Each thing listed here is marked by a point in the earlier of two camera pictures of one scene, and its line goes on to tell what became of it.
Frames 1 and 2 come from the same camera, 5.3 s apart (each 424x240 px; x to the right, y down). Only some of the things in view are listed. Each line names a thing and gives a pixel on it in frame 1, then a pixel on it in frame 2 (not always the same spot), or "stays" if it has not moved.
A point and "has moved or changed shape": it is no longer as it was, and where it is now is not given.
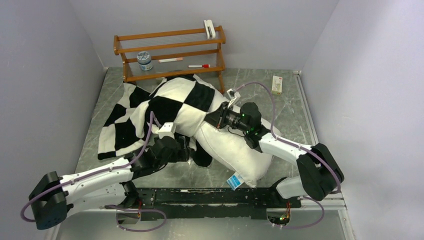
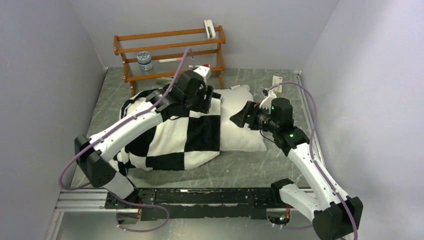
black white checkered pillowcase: [178, 106] has moved or changed shape
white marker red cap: [203, 65] stays
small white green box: [277, 85] stays
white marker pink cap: [176, 59] stays
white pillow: [233, 150] has moved or changed shape
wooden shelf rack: [151, 56] stays
